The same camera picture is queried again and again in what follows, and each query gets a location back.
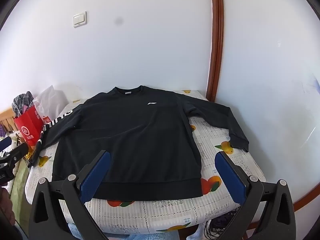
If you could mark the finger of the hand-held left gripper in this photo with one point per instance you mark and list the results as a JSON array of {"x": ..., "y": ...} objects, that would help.
[
  {"x": 18, "y": 151},
  {"x": 5, "y": 143}
]

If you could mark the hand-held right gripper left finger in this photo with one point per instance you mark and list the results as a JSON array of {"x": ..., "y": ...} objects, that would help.
[{"x": 96, "y": 177}]

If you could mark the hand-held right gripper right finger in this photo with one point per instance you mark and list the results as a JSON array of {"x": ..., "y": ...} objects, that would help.
[{"x": 231, "y": 177}]

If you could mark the black sweatshirt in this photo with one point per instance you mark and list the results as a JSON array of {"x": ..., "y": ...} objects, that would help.
[{"x": 130, "y": 135}]

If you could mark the person's left hand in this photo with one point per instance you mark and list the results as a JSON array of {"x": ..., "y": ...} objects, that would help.
[{"x": 5, "y": 207}]

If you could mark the green cloth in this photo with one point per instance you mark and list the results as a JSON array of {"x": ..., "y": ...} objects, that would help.
[{"x": 20, "y": 182}]

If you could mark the wooden chair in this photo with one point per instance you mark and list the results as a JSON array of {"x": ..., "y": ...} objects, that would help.
[{"x": 6, "y": 120}]

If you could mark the red paper bag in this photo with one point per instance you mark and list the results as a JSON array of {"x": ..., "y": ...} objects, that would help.
[{"x": 28, "y": 127}]

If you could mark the fruit print tablecloth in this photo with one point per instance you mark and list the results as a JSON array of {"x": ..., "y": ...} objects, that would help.
[{"x": 212, "y": 140}]

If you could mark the grey plaid cloth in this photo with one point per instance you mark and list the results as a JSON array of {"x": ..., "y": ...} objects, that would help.
[{"x": 21, "y": 102}]

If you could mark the white paper bag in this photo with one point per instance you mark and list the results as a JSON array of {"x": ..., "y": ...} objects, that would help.
[{"x": 51, "y": 100}]

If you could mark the brown wooden baseboard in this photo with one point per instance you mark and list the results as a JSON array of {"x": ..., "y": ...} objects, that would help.
[{"x": 307, "y": 195}]

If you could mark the brown wooden door frame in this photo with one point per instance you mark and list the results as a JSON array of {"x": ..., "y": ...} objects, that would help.
[{"x": 216, "y": 42}]

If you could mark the white light switch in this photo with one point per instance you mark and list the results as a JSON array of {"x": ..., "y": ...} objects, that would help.
[{"x": 80, "y": 19}]

